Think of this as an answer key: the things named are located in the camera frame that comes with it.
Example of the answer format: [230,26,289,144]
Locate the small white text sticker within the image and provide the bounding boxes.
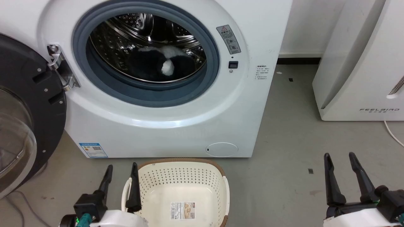
[255,65,270,81]

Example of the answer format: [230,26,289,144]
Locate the steel washer drum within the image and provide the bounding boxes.
[89,13,207,84]

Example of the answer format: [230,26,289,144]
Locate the grey warning sticker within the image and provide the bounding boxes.
[216,25,242,55]

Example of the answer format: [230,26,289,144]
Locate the blue energy label sticker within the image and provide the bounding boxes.
[78,143,109,158]

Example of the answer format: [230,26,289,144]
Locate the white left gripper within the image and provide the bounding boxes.
[74,162,149,227]

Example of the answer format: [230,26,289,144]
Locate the black round washer door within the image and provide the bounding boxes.
[0,33,67,199]

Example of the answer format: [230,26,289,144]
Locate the teal cable plug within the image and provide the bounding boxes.
[78,213,92,227]

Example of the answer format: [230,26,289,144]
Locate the white air purifier appliance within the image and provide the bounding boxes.
[312,0,404,122]

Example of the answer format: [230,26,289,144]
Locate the white front-load washing machine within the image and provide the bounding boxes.
[0,0,293,158]

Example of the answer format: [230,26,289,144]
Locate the grey rubber door gasket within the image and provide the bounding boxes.
[72,0,221,108]

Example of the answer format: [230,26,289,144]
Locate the grey floor cable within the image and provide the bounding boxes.
[5,190,48,227]

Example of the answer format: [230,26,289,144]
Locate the round white filter cover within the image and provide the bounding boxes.
[205,142,239,157]

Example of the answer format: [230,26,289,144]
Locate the cream perforated laundry basket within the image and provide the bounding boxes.
[122,158,230,227]

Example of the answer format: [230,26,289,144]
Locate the barcode label in basket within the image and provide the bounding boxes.
[170,201,196,220]

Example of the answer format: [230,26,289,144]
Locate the chrome door hinge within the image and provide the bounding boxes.
[47,44,81,92]

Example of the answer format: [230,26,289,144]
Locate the black and white garment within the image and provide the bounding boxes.
[126,45,197,81]

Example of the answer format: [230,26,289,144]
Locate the white power cable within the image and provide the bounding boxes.
[383,120,404,148]

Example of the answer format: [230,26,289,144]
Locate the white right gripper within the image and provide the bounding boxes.
[323,152,404,227]

